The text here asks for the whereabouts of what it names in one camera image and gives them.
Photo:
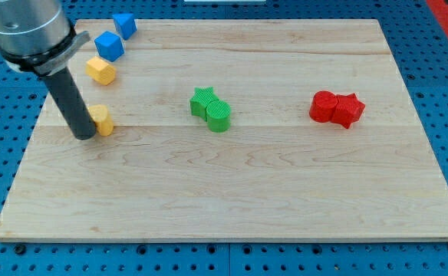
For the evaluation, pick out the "green cylinder block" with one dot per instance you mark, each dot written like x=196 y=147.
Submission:
x=218 y=116

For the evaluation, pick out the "blue triangle block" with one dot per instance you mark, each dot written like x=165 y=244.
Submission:
x=125 y=24

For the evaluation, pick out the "yellow pentagon block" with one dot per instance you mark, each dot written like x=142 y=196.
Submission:
x=100 y=70

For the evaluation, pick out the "red star block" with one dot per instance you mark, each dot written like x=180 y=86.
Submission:
x=347 y=111

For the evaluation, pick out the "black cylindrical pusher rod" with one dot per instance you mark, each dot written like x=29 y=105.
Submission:
x=69 y=101

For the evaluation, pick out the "blue cube block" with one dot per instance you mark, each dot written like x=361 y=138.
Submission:
x=109 y=46

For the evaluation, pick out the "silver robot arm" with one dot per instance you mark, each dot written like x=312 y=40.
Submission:
x=36 y=36

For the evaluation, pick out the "wooden board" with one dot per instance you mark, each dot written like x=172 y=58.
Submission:
x=275 y=175

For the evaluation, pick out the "yellow heart block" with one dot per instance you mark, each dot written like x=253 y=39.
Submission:
x=102 y=119

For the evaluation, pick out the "red cylinder block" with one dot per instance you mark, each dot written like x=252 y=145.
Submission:
x=322 y=106

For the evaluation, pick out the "green star block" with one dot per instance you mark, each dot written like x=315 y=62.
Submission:
x=199 y=102

